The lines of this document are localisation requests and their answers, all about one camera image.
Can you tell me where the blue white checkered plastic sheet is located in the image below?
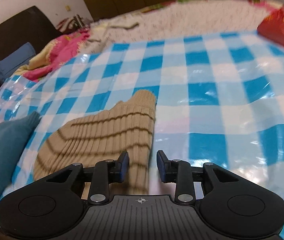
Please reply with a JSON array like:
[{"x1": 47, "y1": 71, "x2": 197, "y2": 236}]
[{"x1": 0, "y1": 29, "x2": 284, "y2": 240}]

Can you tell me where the dark wooden headboard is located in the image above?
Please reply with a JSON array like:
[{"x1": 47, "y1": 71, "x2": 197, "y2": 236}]
[{"x1": 0, "y1": 5, "x2": 64, "y2": 106}]

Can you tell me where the teal folded sweater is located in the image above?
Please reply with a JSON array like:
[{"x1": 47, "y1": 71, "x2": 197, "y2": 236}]
[{"x1": 0, "y1": 111, "x2": 41, "y2": 197}]

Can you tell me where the red white striped cloth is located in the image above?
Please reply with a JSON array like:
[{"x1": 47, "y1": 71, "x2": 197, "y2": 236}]
[{"x1": 56, "y1": 15, "x2": 85, "y2": 34}]

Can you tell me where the beige striped knit sweater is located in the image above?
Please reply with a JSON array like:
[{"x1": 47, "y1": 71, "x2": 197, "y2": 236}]
[{"x1": 33, "y1": 89, "x2": 156, "y2": 194}]

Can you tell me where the beige crumpled garment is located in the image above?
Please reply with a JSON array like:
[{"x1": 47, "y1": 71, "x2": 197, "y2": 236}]
[{"x1": 87, "y1": 20, "x2": 139, "y2": 44}]

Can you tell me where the white floral bed sheet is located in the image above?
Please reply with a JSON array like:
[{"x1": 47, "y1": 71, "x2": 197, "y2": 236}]
[{"x1": 82, "y1": 0, "x2": 283, "y2": 54}]

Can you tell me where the pink floral quilt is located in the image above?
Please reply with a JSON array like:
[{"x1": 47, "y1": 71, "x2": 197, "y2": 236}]
[{"x1": 13, "y1": 29, "x2": 90, "y2": 82}]

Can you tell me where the blue pillow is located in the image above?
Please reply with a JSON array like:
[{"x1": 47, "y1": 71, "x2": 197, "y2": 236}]
[{"x1": 0, "y1": 42, "x2": 36, "y2": 84}]

